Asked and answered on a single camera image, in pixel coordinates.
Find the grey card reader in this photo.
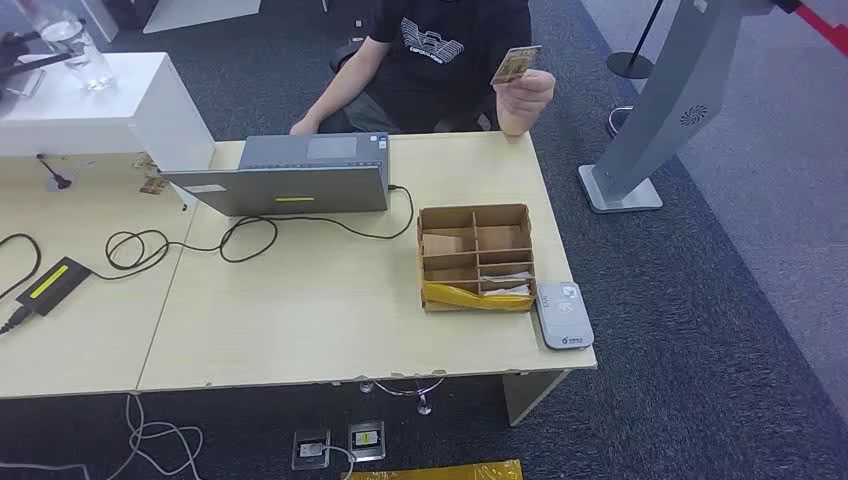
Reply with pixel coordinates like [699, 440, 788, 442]
[535, 282, 596, 351]

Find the grey kiosk stand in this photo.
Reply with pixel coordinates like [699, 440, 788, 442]
[577, 0, 776, 215]

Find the clear glass vase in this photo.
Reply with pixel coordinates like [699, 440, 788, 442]
[16, 0, 119, 93]

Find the white pedestal box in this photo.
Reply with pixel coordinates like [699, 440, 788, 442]
[0, 52, 217, 174]

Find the tan ID card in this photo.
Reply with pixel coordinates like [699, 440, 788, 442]
[490, 44, 543, 86]

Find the black stand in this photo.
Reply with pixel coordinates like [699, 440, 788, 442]
[0, 31, 74, 101]

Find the black office chair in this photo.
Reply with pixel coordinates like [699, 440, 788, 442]
[329, 40, 372, 75]

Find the floor socket with yellow label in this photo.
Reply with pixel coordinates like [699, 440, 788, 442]
[347, 420, 386, 463]

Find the white floor cable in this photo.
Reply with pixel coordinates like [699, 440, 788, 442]
[0, 394, 205, 480]

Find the red barrier belt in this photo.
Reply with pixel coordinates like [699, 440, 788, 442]
[775, 0, 848, 58]

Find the black stanchion post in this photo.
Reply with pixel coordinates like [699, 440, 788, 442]
[606, 0, 666, 81]

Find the person's left hand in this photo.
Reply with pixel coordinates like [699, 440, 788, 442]
[493, 68, 558, 119]

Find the black power adapter yellow label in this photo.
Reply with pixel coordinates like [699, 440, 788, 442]
[15, 256, 93, 317]

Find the thin black desk cable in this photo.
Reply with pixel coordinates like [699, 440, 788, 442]
[0, 233, 42, 303]

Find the person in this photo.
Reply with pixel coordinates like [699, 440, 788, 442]
[289, 0, 558, 138]

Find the white socket cable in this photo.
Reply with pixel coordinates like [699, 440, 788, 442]
[321, 445, 356, 480]

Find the grey laptop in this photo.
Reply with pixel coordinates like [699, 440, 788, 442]
[160, 132, 391, 219]

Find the black adapter mains cable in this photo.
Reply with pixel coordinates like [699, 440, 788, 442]
[0, 305, 33, 336]

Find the silver floor socket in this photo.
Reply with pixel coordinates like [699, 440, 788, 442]
[292, 429, 331, 472]

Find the wooden compartment organizer box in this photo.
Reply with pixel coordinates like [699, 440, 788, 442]
[416, 203, 537, 313]

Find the black laptop power cable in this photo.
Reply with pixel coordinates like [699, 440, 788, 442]
[89, 185, 416, 281]

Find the round stanchion base ring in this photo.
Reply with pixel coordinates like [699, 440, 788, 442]
[608, 105, 634, 138]

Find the yellow plastic strip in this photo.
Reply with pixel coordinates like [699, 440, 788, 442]
[422, 280, 535, 311]

